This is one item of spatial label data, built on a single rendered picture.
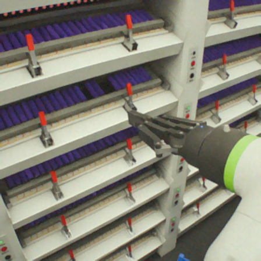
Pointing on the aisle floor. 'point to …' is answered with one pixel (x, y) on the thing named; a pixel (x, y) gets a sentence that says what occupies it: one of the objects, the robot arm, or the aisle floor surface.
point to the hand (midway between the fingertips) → (140, 120)
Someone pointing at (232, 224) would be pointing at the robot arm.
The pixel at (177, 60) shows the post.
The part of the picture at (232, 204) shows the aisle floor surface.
